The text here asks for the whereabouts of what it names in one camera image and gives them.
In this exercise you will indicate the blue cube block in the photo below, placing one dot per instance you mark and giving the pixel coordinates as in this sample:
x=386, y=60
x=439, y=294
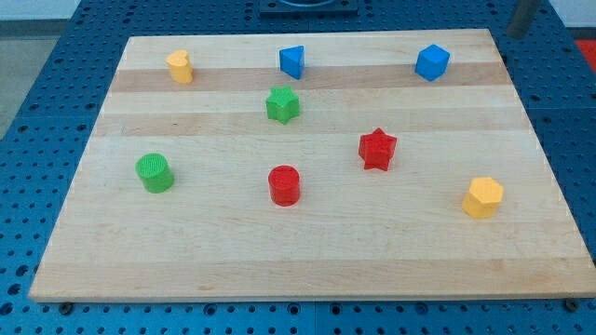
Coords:
x=432, y=62

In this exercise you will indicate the blue triangle block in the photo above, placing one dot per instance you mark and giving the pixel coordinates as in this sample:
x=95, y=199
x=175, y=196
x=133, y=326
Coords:
x=292, y=61

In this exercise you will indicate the red cylinder block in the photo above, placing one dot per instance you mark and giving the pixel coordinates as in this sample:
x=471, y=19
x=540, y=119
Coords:
x=284, y=185

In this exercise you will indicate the green star block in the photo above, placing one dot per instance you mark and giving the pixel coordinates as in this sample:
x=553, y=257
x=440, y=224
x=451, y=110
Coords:
x=282, y=104

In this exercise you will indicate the red star block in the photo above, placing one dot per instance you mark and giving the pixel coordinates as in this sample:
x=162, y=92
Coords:
x=377, y=149

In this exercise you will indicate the wooden board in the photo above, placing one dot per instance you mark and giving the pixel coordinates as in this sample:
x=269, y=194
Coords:
x=354, y=234

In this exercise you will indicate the green cylinder block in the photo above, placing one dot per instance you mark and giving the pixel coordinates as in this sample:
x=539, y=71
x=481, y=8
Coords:
x=154, y=172

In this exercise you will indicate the yellow heart block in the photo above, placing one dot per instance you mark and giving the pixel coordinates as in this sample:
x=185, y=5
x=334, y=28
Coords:
x=180, y=67

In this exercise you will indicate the yellow hexagon block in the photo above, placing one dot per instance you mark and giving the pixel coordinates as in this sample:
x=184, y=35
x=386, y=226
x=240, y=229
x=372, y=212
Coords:
x=483, y=198

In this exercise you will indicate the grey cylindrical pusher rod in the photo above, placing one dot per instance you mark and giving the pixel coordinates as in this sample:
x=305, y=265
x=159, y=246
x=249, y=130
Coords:
x=522, y=18

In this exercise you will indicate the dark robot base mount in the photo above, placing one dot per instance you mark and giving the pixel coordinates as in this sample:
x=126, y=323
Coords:
x=269, y=8

